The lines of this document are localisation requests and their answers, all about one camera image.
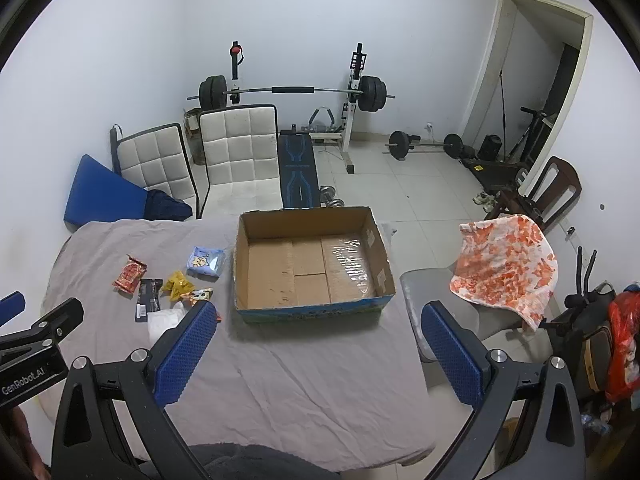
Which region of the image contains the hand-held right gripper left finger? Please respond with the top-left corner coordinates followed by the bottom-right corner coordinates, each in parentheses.
top-left (50, 300), bottom-right (221, 480)

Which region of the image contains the person's dark fleece clothing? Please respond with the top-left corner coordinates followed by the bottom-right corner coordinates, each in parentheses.
top-left (189, 442), bottom-right (342, 480)

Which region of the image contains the barbell with black plates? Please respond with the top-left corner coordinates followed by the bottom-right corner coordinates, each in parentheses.
top-left (187, 74), bottom-right (396, 112)

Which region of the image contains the white quilted chair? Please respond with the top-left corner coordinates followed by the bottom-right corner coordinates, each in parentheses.
top-left (196, 104), bottom-right (284, 219)
top-left (110, 122), bottom-right (199, 212)

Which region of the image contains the black backpack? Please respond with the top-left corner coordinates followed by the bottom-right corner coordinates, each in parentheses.
top-left (574, 319), bottom-right (617, 402)

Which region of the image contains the brown carton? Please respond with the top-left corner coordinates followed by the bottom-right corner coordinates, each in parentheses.
top-left (182, 108), bottom-right (204, 166)

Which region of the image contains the black snack packet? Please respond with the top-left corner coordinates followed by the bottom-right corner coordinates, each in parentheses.
top-left (134, 278), bottom-right (165, 321)

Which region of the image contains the dark wooden chair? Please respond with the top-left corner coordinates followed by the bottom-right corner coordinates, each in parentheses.
top-left (483, 155), bottom-right (583, 234)

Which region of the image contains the pair of white sneakers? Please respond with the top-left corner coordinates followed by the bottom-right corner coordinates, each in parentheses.
top-left (472, 190), bottom-right (499, 213)

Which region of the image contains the short barbell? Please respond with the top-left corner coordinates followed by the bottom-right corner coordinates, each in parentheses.
top-left (383, 130), bottom-right (464, 161)

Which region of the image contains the black exercise machine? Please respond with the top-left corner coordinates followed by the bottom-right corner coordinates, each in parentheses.
top-left (504, 105), bottom-right (551, 161)

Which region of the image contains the black exercise bike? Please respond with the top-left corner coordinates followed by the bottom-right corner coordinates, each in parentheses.
top-left (549, 247), bottom-right (622, 361)

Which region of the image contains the light blue snack packet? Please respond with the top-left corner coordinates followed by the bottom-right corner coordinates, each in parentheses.
top-left (186, 245), bottom-right (225, 277)

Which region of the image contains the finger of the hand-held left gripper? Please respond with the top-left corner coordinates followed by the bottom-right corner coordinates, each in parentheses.
top-left (0, 291), bottom-right (26, 317)
top-left (0, 297), bottom-right (85, 349)

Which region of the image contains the orange snack packet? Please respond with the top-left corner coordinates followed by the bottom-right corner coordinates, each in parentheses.
top-left (175, 287), bottom-right (221, 322)

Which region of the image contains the black weight bench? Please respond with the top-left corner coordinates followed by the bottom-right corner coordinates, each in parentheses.
top-left (278, 129), bottom-right (321, 210)

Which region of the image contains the red snack packet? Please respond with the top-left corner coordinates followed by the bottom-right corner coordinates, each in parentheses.
top-left (112, 255), bottom-right (149, 295)

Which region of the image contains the cardboard box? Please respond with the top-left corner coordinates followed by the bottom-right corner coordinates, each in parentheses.
top-left (233, 206), bottom-right (397, 324)

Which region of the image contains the person's left forearm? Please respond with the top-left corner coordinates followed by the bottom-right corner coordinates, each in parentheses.
top-left (0, 405), bottom-right (52, 480)

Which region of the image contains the dark blue cloth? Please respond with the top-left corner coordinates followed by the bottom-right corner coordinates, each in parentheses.
top-left (144, 188), bottom-right (195, 221)

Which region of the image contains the yellow snack packet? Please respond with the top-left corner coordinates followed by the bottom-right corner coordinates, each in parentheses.
top-left (161, 270), bottom-right (195, 302)

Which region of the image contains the door frame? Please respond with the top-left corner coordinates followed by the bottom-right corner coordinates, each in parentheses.
top-left (462, 0), bottom-right (594, 162)

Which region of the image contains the red plastic bag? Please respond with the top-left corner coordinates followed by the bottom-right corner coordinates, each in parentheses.
top-left (604, 290), bottom-right (640, 404)

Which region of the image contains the blue foam mat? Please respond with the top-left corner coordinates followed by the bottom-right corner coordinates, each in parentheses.
top-left (63, 154), bottom-right (151, 234)

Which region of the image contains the orange and white towel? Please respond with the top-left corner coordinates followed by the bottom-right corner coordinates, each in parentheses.
top-left (448, 213), bottom-right (558, 334)

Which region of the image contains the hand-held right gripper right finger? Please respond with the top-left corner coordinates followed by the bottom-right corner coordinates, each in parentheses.
top-left (421, 300), bottom-right (586, 480)

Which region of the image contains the white soft packet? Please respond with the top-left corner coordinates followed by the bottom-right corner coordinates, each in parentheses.
top-left (147, 307), bottom-right (189, 349)

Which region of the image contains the black cylindrical object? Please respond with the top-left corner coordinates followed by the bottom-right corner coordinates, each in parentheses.
top-left (477, 133), bottom-right (503, 161)

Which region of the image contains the white squat rack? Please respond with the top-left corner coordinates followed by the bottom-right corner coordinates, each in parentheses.
top-left (227, 40), bottom-right (372, 174)

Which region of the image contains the grey cable handle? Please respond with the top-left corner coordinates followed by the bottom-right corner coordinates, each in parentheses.
top-left (307, 105), bottom-right (337, 134)

